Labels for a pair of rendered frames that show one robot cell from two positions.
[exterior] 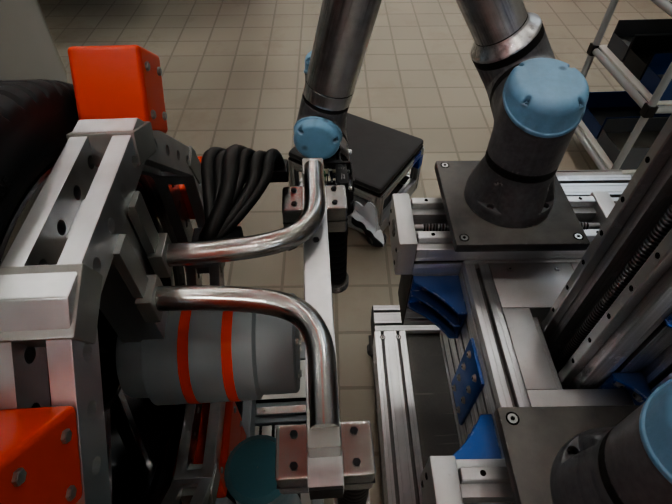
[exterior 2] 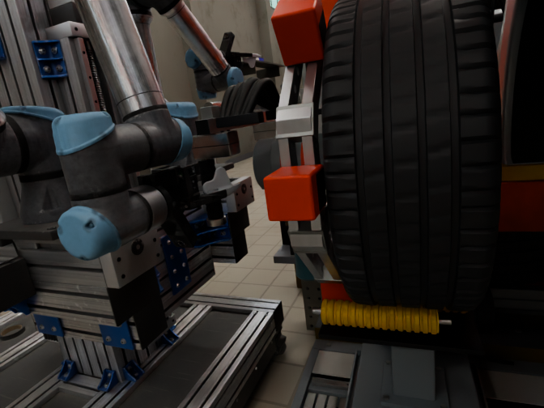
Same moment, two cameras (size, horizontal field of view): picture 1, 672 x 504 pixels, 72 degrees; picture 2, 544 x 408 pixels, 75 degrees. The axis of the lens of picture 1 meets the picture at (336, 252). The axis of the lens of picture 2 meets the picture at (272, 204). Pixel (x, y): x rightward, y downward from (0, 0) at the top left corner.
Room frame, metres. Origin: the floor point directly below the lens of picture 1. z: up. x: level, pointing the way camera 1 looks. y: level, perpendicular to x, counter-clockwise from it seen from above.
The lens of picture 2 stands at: (1.13, 0.45, 0.98)
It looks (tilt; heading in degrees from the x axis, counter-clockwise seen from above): 14 degrees down; 205
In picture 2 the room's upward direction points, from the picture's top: 8 degrees counter-clockwise
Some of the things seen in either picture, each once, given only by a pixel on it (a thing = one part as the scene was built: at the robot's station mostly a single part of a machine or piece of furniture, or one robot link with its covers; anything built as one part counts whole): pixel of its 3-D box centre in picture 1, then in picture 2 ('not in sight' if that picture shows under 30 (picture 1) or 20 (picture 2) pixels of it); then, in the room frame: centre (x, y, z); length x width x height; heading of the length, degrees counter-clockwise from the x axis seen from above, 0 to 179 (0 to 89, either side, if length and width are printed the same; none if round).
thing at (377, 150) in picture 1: (356, 179); not in sight; (1.44, -0.08, 0.17); 0.43 x 0.36 x 0.34; 57
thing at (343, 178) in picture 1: (331, 180); (171, 192); (0.62, 0.01, 0.86); 0.12 x 0.08 x 0.09; 3
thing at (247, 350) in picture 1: (218, 345); (301, 161); (0.30, 0.15, 0.85); 0.21 x 0.14 x 0.14; 93
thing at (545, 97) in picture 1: (535, 114); (37, 138); (0.63, -0.31, 0.98); 0.13 x 0.12 x 0.14; 176
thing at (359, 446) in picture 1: (325, 456); (269, 129); (0.14, 0.01, 0.93); 0.09 x 0.05 x 0.05; 93
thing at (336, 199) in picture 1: (314, 208); (215, 144); (0.48, 0.03, 0.93); 0.09 x 0.05 x 0.05; 93
